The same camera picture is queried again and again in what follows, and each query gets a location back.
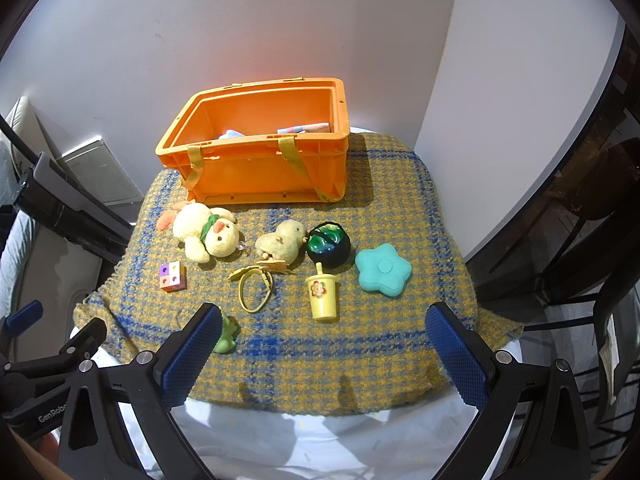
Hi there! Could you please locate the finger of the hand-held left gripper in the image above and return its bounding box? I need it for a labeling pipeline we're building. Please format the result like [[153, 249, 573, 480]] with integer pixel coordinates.
[[0, 300, 43, 341], [0, 317, 108, 396]]

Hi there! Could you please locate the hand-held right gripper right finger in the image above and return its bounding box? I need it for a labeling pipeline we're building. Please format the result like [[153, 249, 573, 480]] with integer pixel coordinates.
[[425, 301, 593, 480]]

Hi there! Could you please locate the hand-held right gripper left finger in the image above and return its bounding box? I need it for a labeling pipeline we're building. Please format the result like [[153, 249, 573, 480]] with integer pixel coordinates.
[[57, 302, 223, 480]]

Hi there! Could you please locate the teal star cushion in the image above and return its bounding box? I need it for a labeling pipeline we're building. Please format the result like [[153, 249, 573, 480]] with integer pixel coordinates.
[[355, 243, 412, 296]]

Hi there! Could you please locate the orange plastic crate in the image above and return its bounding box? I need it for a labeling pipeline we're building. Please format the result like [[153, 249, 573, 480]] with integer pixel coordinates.
[[155, 77, 351, 206]]

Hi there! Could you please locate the small green toy figure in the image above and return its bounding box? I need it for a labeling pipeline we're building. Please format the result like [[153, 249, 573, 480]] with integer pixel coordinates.
[[212, 312, 241, 354]]

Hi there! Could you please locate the pastel toy cube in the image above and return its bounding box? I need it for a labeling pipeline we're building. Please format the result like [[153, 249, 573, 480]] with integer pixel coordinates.
[[159, 261, 187, 292]]

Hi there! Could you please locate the yellow toy wristband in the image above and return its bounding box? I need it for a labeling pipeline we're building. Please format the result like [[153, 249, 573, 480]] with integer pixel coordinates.
[[229, 265, 277, 313]]

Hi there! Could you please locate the large yellow plush duck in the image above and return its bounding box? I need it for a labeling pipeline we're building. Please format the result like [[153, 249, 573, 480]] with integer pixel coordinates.
[[157, 202, 246, 264]]

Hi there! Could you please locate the yellow blue woven blanket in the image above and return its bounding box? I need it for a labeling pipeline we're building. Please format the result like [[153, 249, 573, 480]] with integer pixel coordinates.
[[72, 132, 523, 416]]

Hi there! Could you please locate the small yellow plush chick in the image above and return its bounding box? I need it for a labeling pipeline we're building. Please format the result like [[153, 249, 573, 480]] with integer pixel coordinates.
[[255, 220, 308, 273]]

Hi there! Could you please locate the yellow toy cup with straw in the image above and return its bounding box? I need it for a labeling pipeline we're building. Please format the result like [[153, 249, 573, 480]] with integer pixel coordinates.
[[305, 264, 341, 322]]

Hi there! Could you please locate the black pot with green filling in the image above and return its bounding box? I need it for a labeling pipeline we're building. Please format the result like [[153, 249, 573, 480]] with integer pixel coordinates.
[[305, 221, 352, 268]]

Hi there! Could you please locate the black metal chair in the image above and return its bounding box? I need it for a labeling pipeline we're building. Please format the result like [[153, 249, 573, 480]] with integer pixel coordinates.
[[480, 255, 640, 480]]

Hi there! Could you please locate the pastel striped item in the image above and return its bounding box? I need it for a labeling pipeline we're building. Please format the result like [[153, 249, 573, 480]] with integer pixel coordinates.
[[275, 122, 333, 135]]

